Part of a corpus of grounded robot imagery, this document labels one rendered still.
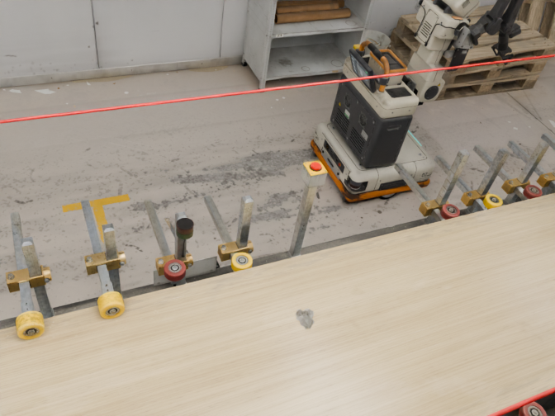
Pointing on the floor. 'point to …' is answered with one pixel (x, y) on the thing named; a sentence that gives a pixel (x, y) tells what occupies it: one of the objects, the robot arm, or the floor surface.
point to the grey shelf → (301, 41)
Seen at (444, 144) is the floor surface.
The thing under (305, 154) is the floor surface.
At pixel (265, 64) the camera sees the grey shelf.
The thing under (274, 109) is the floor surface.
